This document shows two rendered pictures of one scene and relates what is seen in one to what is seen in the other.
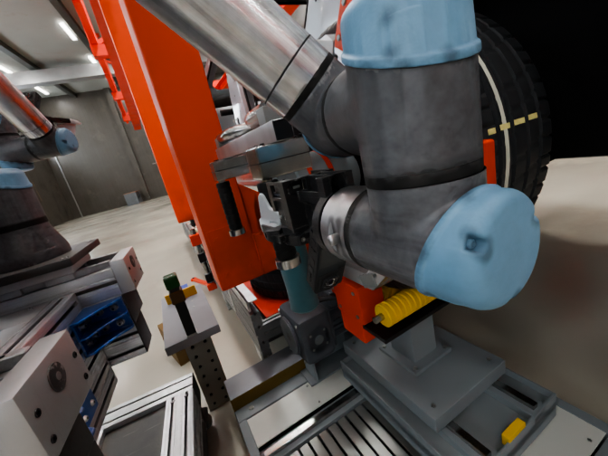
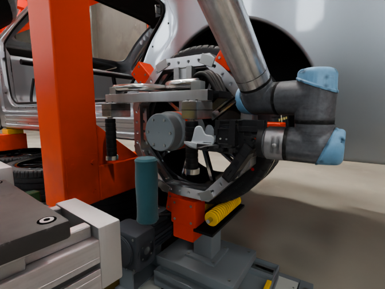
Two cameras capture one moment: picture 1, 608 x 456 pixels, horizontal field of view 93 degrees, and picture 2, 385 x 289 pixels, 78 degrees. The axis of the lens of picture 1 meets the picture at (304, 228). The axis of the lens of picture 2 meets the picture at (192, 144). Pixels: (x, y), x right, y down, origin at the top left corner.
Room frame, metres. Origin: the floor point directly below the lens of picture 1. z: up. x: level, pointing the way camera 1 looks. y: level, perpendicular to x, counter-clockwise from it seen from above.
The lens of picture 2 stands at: (-0.08, 0.39, 0.93)
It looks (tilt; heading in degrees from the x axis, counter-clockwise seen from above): 8 degrees down; 327
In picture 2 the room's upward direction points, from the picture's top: straight up
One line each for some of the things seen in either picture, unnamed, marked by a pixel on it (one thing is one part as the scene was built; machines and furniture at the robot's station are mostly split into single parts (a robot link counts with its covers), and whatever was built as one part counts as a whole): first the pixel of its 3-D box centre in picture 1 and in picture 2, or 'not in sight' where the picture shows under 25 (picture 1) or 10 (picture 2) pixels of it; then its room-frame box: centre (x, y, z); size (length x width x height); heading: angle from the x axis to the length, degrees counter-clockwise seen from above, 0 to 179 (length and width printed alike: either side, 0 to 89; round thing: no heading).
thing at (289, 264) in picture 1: (278, 222); (191, 145); (0.47, 0.04, 0.83); 0.04 x 0.04 x 0.16
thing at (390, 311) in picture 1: (418, 295); (224, 208); (0.65, -0.24, 0.51); 0.29 x 0.06 x 0.06; 115
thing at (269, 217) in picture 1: (266, 212); (198, 137); (0.42, 0.05, 0.86); 0.09 x 0.03 x 0.06; 33
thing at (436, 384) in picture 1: (410, 325); (207, 234); (0.79, -0.26, 0.32); 0.40 x 0.30 x 0.28; 25
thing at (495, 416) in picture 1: (432, 383); (217, 274); (0.74, -0.28, 0.13); 0.50 x 0.36 x 0.10; 25
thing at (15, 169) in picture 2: not in sight; (52, 174); (2.18, 0.33, 0.39); 0.66 x 0.66 x 0.24
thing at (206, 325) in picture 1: (186, 313); not in sight; (1.01, 0.51, 0.44); 0.43 x 0.17 x 0.03; 25
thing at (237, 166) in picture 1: (229, 167); (116, 109); (0.79, 0.15, 0.93); 0.09 x 0.05 x 0.05; 115
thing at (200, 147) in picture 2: (282, 229); (213, 146); (0.38, 0.03, 0.83); 0.09 x 0.05 x 0.02; 33
